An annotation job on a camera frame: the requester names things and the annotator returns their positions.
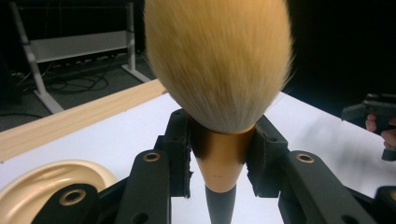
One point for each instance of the white metal stand frame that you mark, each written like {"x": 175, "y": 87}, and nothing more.
{"x": 77, "y": 45}

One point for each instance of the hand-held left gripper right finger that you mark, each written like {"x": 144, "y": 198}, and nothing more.
{"x": 267, "y": 161}

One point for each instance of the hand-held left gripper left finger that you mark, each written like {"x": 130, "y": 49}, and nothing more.
{"x": 177, "y": 155}

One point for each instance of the white table board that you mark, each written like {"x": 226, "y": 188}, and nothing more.
{"x": 130, "y": 130}

